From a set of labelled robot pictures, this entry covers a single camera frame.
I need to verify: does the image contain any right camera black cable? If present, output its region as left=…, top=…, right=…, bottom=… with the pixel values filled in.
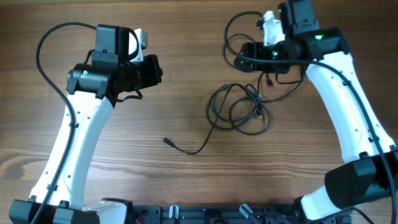
left=223, top=11, right=398, bottom=224

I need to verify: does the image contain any thick black USB cable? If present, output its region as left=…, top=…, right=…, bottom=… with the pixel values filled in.
left=206, top=82, right=272, bottom=136

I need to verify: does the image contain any left camera black cable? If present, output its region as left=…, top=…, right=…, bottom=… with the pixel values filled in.
left=29, top=21, right=98, bottom=224

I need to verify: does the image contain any thin black cable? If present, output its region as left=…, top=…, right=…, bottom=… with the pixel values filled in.
left=162, top=32, right=307, bottom=156

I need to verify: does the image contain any camera black cable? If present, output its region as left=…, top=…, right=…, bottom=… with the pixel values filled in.
left=223, top=11, right=398, bottom=224
left=29, top=21, right=98, bottom=224

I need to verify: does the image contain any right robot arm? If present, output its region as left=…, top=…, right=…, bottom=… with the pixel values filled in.
left=235, top=1, right=397, bottom=223

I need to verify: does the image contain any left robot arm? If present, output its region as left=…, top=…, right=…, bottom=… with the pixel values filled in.
left=9, top=25, right=162, bottom=223

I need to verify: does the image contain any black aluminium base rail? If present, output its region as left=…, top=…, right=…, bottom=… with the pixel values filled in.
left=133, top=204, right=300, bottom=224

